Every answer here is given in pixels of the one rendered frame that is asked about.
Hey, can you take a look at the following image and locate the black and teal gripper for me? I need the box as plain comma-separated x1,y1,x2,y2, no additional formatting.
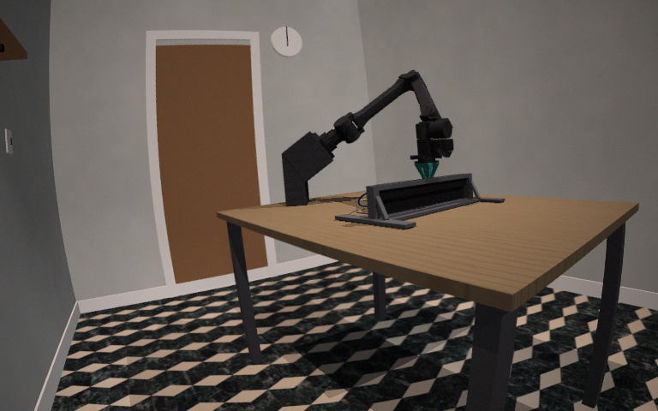
410,138,442,179

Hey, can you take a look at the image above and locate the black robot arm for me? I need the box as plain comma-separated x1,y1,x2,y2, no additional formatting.
314,70,454,158

